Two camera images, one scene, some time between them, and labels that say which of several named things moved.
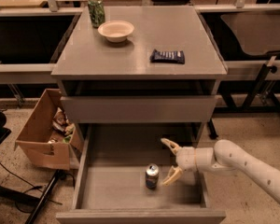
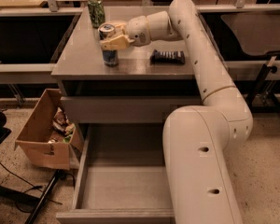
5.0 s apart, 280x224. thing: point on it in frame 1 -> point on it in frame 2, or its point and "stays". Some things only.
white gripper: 186,160 -> 138,30
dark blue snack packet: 163,56 stays
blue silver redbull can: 151,176 -> 110,58
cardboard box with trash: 49,135 stays
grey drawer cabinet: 145,69 stays
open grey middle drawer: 120,174 stays
